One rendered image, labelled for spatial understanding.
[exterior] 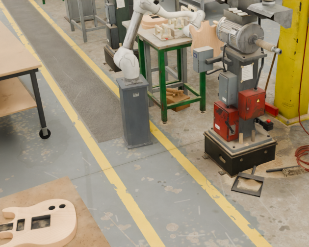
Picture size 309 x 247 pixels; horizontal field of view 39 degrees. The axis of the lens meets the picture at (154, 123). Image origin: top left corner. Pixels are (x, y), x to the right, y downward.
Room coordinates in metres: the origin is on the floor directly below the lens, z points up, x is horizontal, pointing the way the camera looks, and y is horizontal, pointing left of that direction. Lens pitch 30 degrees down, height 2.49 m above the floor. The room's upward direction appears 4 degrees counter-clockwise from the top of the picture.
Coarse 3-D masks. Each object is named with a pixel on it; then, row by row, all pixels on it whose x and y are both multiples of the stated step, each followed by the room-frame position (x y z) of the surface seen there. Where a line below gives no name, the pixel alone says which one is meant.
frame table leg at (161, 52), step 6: (162, 54) 4.36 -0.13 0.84; (162, 60) 4.36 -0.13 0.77; (162, 66) 4.36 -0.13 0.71; (162, 72) 4.36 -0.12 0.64; (162, 78) 4.36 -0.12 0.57; (162, 84) 4.36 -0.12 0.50; (162, 90) 4.35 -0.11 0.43; (162, 96) 4.35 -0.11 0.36; (162, 102) 4.35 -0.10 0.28; (162, 108) 4.35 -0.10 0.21; (162, 114) 4.36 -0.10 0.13; (162, 120) 4.37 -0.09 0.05
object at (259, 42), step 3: (258, 39) 3.40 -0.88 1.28; (258, 42) 3.36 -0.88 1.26; (261, 42) 3.34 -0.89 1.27; (264, 42) 3.32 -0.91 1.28; (267, 42) 3.31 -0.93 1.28; (258, 45) 3.36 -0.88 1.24; (261, 45) 3.32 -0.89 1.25; (264, 45) 3.29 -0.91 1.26; (267, 45) 3.27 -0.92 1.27; (270, 45) 3.25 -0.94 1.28; (273, 45) 3.24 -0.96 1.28; (264, 48) 3.29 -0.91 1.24; (267, 48) 3.25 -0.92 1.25; (270, 48) 3.23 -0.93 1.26; (270, 51) 3.23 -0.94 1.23
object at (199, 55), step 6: (198, 48) 3.71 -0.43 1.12; (204, 48) 3.70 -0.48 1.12; (210, 48) 3.69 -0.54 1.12; (198, 54) 3.62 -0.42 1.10; (204, 54) 3.64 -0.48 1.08; (210, 54) 3.67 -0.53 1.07; (198, 60) 3.62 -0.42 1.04; (204, 60) 3.64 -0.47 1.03; (198, 66) 3.62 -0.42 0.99; (204, 66) 3.64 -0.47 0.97; (210, 66) 3.67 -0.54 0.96; (198, 72) 3.62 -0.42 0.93
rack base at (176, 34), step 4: (172, 24) 4.79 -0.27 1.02; (180, 24) 4.77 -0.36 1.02; (172, 28) 4.64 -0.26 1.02; (172, 32) 4.61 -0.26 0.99; (176, 32) 4.57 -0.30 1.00; (180, 32) 4.58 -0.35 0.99; (172, 36) 4.61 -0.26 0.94; (176, 36) 4.57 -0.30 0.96; (180, 36) 4.58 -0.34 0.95; (184, 36) 4.60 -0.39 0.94
